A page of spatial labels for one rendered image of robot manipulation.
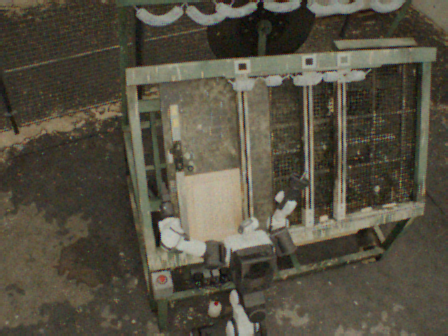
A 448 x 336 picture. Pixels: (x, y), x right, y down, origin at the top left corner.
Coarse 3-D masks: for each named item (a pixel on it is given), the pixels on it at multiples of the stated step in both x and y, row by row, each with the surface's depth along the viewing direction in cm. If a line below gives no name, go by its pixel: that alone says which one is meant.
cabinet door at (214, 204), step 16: (192, 176) 295; (208, 176) 298; (224, 176) 301; (192, 192) 298; (208, 192) 301; (224, 192) 304; (240, 192) 307; (192, 208) 300; (208, 208) 304; (224, 208) 307; (240, 208) 310; (192, 224) 303; (208, 224) 307; (224, 224) 310
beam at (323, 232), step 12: (396, 204) 350; (408, 204) 348; (348, 216) 335; (384, 216) 344; (396, 216) 347; (408, 216) 351; (288, 228) 323; (300, 228) 324; (324, 228) 330; (336, 228) 333; (348, 228) 337; (360, 228) 340; (300, 240) 327; (156, 252) 300; (168, 252) 300; (156, 264) 300; (168, 264) 302; (180, 264) 305
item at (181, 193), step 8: (176, 104) 281; (176, 128) 282; (176, 136) 283; (176, 176) 290; (176, 184) 293; (184, 184) 293; (184, 192) 294; (184, 200) 295; (184, 208) 297; (184, 216) 298; (184, 224) 299
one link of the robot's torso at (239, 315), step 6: (234, 294) 277; (234, 300) 277; (234, 306) 285; (240, 306) 288; (234, 312) 298; (240, 312) 288; (234, 318) 301; (240, 318) 291; (246, 318) 292; (234, 324) 296; (240, 324) 293; (246, 324) 295; (252, 324) 296; (234, 330) 295; (240, 330) 294; (246, 330) 296; (252, 330) 297
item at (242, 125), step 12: (240, 60) 275; (240, 72) 277; (252, 84) 268; (240, 96) 285; (240, 108) 287; (240, 120) 289; (240, 132) 291; (240, 144) 294; (240, 156) 298; (240, 168) 302; (240, 180) 305; (252, 192) 304; (252, 204) 306; (252, 216) 308
